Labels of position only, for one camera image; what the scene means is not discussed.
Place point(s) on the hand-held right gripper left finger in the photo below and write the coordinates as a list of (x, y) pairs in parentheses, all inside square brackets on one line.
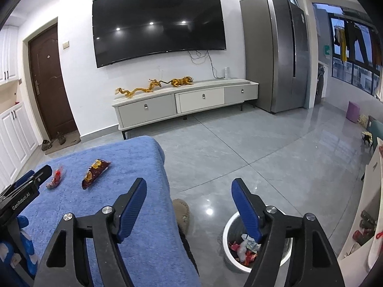
[(131, 212)]

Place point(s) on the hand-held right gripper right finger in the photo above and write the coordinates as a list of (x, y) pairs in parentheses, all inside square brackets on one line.
[(247, 212)]

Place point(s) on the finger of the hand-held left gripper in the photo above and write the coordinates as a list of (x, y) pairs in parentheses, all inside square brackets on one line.
[(42, 175), (19, 181)]

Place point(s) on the red candy wrapper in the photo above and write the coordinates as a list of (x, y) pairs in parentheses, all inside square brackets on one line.
[(55, 179)]

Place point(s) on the white round trash bin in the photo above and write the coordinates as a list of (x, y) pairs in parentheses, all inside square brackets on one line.
[(232, 257)]

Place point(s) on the person's left hand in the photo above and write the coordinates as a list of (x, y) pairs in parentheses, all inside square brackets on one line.
[(30, 255)]

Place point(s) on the brown shoe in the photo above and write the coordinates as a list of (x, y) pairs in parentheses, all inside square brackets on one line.
[(46, 145), (61, 139)]

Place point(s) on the wrappers inside bin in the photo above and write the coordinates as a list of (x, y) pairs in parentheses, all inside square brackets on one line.
[(244, 249)]

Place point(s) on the brown door mat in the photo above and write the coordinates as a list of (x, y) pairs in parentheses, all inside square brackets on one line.
[(70, 143)]

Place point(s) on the white floor cupboard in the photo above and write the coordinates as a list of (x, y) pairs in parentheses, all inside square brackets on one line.
[(15, 137)]

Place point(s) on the blue towel covered table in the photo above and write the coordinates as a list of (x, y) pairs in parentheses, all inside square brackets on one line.
[(134, 260)]

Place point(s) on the beige slipper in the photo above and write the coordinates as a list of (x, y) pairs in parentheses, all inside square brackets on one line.
[(182, 213)]

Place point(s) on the dark red snack packet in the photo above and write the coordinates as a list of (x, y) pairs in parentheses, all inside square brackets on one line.
[(94, 175)]

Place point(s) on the brown door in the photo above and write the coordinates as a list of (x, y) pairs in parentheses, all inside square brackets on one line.
[(51, 89)]

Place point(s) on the white television cabinet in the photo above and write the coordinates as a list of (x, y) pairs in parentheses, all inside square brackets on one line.
[(149, 107)]

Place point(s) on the golden dragon figurine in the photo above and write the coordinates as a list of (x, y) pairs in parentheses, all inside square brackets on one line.
[(137, 90)]

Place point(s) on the golden tiger figurine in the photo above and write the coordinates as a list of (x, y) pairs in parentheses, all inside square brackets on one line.
[(179, 81)]

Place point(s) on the white power strip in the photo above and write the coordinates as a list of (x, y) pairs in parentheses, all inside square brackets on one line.
[(226, 73)]

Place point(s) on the purple stool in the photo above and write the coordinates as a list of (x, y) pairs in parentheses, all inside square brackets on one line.
[(353, 112)]

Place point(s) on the yellow cloth bundle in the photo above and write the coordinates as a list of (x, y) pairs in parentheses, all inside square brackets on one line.
[(363, 120)]

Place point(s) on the washing machine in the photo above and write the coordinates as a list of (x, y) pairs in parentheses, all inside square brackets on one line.
[(321, 83)]

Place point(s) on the teal chair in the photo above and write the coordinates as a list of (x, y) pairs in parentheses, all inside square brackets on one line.
[(375, 131)]

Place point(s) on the grey refrigerator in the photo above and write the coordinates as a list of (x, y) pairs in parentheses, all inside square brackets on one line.
[(278, 50)]

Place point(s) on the dark framed window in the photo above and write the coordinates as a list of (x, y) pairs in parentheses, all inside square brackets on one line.
[(359, 77)]

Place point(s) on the green sticker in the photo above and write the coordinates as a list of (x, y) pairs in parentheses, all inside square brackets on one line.
[(327, 50)]

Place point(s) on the yellow hanging garment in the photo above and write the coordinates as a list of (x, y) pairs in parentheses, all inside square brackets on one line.
[(342, 44)]

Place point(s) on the dark hanging garment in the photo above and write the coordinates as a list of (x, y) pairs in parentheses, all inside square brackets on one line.
[(359, 39)]

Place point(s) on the white wall cupboard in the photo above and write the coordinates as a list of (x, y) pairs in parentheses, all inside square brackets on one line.
[(9, 53)]

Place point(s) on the wall switch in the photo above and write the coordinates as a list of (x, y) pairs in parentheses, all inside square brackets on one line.
[(65, 44)]

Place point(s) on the black wall television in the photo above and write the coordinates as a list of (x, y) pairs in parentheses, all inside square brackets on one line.
[(158, 24)]

